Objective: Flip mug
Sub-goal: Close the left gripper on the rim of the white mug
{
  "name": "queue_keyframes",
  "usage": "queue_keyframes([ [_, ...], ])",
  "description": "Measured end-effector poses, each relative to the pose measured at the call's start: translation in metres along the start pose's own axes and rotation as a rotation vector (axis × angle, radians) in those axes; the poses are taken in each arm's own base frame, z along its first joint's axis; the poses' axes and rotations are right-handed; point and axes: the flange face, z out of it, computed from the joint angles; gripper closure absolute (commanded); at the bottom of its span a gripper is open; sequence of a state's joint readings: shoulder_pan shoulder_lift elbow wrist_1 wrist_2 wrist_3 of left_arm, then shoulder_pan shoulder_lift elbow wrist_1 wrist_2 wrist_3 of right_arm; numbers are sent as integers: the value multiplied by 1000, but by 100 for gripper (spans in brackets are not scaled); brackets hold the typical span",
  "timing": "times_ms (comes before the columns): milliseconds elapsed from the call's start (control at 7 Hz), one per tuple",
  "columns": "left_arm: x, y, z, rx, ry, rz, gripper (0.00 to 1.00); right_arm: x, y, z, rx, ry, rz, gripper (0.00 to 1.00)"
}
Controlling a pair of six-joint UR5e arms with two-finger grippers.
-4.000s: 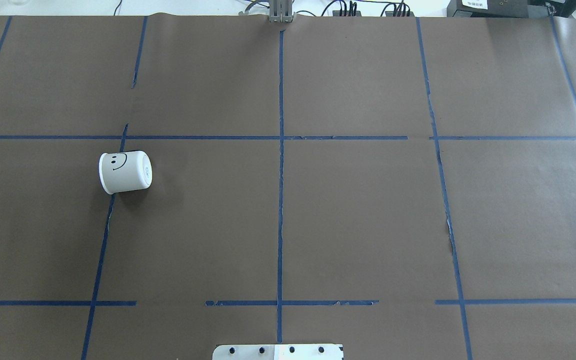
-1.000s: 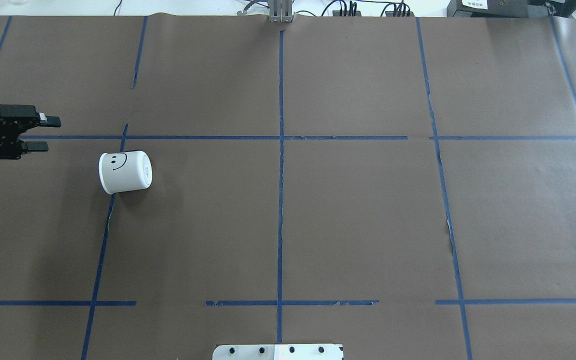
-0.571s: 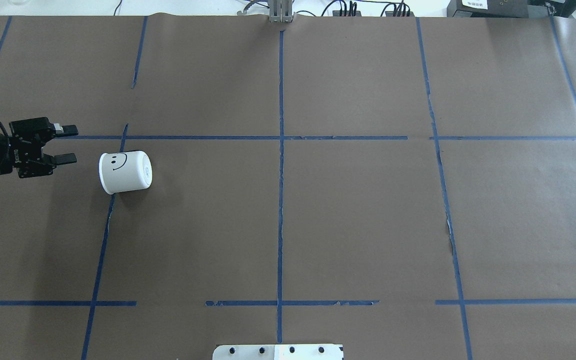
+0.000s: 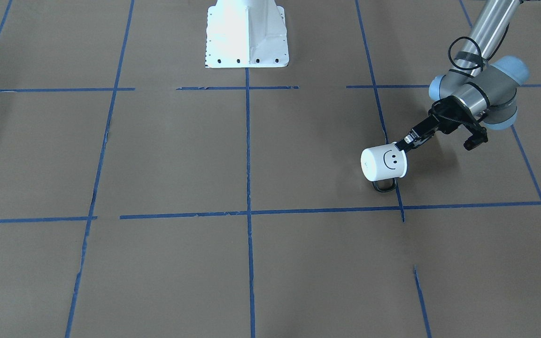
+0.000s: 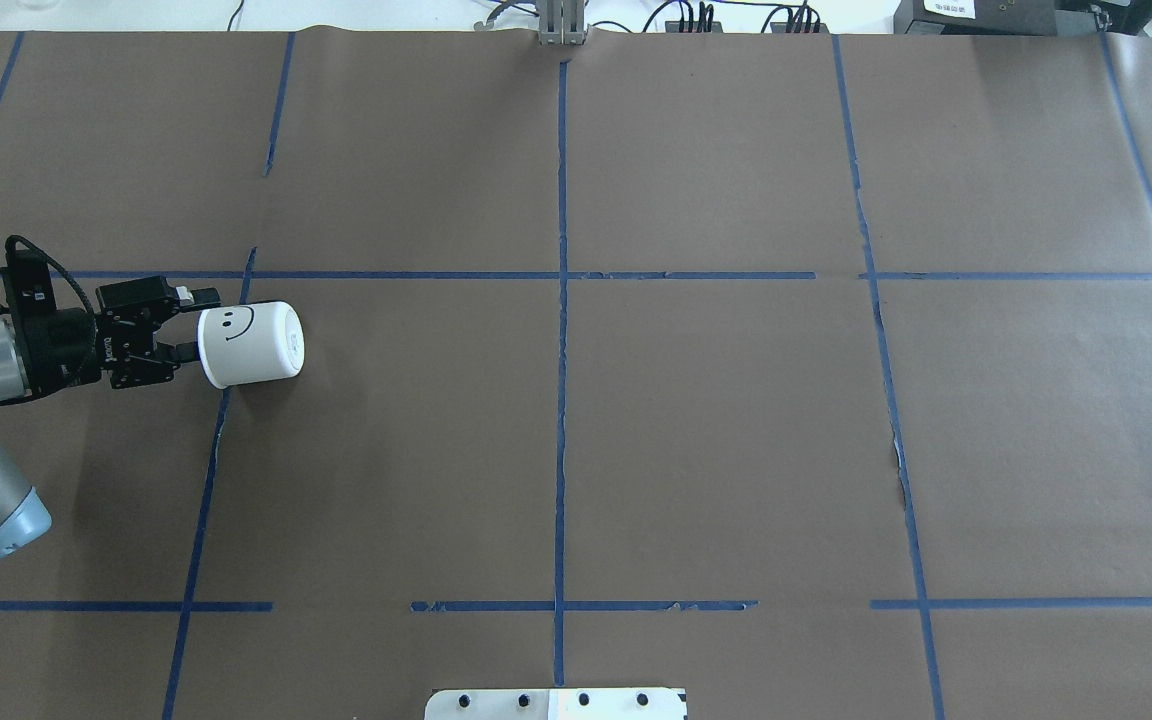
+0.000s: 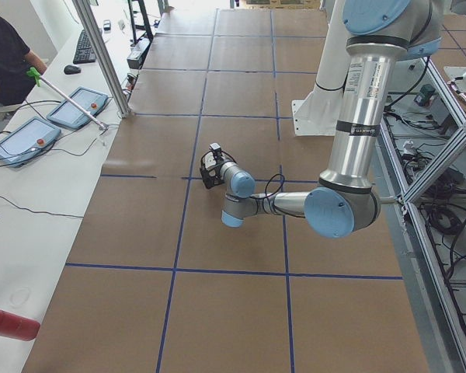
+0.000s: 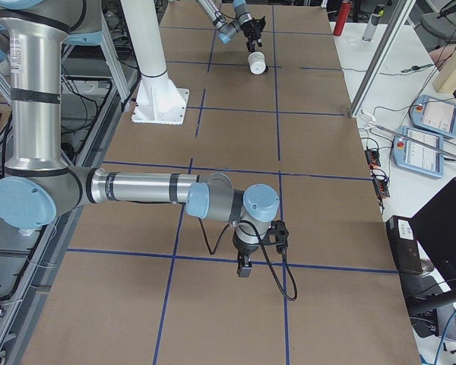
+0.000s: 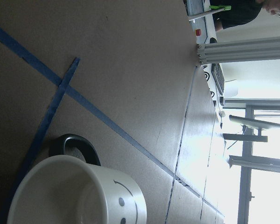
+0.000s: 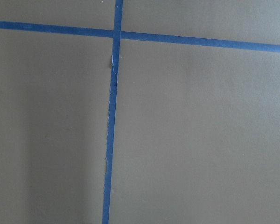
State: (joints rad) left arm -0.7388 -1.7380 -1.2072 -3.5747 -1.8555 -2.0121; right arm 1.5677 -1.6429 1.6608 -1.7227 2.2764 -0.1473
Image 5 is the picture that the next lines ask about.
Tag orange black usb hub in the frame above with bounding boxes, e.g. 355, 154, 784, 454
761, 1, 828, 35
659, 1, 721, 35

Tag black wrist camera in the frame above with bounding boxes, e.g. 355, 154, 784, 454
3, 245, 58, 342

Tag white smiley face mug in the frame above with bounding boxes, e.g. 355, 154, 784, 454
196, 301, 306, 389

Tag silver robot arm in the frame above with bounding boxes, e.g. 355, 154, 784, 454
0, 268, 221, 560

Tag black box device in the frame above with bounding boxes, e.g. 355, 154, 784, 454
892, 1, 1108, 37

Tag black camera cable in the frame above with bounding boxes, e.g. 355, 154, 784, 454
3, 234, 99, 321

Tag far orange black usb hub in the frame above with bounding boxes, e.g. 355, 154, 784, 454
659, 1, 721, 35

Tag white camera mast pedestal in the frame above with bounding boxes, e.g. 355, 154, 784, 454
424, 687, 689, 719

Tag aluminium frame post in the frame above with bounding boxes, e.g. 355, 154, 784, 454
535, 0, 588, 47

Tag near orange black usb hub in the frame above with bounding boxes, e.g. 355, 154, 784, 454
761, 1, 828, 35

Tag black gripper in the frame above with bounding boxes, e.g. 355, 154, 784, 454
97, 275, 223, 389

